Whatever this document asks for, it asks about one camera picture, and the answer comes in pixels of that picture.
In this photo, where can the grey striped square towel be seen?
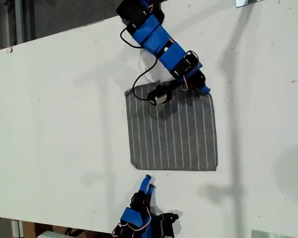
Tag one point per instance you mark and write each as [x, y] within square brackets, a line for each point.
[176, 138]

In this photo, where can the white box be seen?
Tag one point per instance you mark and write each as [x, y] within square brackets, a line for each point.
[49, 235]

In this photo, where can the brown cardboard box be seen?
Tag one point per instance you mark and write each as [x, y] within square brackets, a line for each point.
[29, 228]

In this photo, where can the white table leg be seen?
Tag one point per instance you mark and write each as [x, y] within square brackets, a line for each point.
[17, 229]

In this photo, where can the camera black stalk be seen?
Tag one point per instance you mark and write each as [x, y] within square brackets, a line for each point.
[171, 85]

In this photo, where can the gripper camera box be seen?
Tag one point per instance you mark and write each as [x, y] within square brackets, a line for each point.
[167, 223]
[159, 98]

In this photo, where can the grey metal post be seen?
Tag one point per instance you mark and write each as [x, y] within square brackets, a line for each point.
[18, 22]

